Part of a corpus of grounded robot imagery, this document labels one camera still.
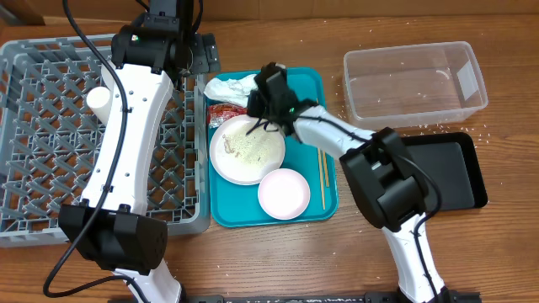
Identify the white paper cup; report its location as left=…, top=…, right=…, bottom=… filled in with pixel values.
left=86, top=87, right=112, bottom=125

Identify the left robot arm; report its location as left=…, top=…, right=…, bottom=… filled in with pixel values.
left=58, top=1, right=220, bottom=302

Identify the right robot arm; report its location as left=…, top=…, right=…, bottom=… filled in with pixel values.
left=247, top=62, right=451, bottom=302

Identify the crumpled white paper napkin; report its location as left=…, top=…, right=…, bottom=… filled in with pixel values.
left=204, top=74, right=258, bottom=108

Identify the red snack wrapper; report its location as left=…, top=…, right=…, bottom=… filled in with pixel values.
left=206, top=104, right=247, bottom=128

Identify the large white dirty plate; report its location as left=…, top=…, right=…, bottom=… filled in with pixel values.
left=210, top=114, right=286, bottom=185

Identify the wooden chopstick left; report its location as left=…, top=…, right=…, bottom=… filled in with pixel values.
left=318, top=149, right=326, bottom=210

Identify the wooden chopstick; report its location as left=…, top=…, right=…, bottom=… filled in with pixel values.
left=320, top=149, right=329, bottom=187
left=318, top=149, right=326, bottom=210

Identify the wooden chopstick right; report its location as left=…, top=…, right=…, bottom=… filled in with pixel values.
left=320, top=149, right=329, bottom=187

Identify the small white plate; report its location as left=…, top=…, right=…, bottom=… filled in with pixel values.
left=258, top=168, right=311, bottom=221

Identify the clear plastic container bin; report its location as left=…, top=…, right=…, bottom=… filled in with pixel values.
left=343, top=41, right=488, bottom=130

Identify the grey plastic dish rack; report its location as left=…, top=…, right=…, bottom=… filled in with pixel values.
left=1, top=35, right=210, bottom=247

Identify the black plastic tray bin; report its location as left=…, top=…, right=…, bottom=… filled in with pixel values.
left=403, top=132, right=488, bottom=211

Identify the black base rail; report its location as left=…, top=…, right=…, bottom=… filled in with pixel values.
left=186, top=290, right=483, bottom=303

